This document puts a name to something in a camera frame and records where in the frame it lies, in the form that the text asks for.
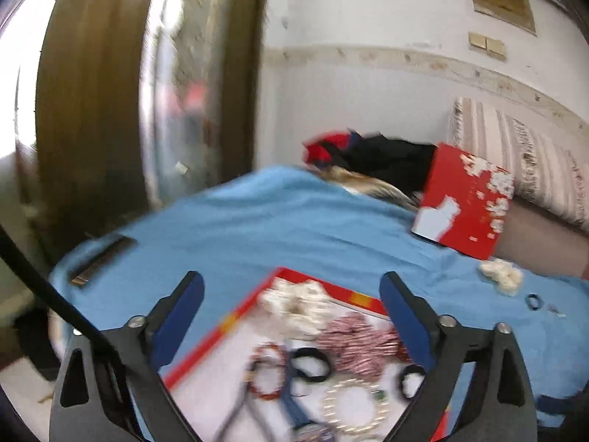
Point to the cream fluffy scrunchie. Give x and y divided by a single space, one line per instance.
508 278

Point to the patterned beige cloth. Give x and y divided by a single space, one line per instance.
356 183

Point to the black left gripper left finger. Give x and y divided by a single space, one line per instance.
116 393

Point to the striped pillow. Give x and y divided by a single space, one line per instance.
544 173

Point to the red rimmed white tray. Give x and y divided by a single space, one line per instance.
235 385

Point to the white cherry print scrunchie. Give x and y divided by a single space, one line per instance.
301 310

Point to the pink striped scrunchie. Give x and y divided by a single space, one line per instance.
361 348

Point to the black scrunchie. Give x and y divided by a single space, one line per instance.
310 365

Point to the blue bed sheet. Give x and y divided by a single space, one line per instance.
237 234

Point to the gold wall switches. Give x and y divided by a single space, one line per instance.
491 47

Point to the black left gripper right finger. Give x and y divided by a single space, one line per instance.
498 405

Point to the silver hair clip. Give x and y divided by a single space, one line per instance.
553 309

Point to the black phone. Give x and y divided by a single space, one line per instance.
84 272

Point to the black and red clothes pile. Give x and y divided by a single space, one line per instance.
403 164

